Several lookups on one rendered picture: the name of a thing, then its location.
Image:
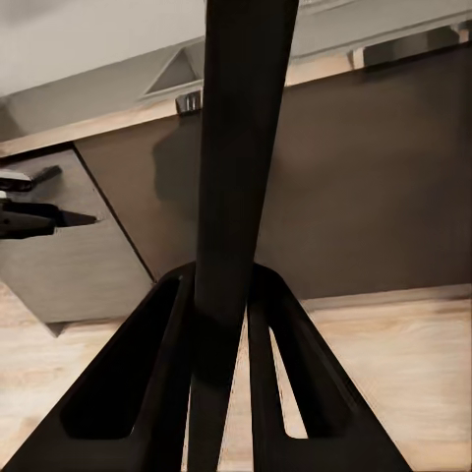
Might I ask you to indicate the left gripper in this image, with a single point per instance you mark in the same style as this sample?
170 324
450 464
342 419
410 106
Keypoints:
24 220

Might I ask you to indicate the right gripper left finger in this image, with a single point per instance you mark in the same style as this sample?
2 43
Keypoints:
127 412

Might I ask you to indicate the dishwasher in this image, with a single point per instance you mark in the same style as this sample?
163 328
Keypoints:
77 273

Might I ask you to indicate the poster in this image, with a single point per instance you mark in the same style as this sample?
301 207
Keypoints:
246 57

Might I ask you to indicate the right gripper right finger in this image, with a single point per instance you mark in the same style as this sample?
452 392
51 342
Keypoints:
344 434

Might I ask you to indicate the drop in sink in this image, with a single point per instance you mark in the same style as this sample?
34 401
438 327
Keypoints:
325 26

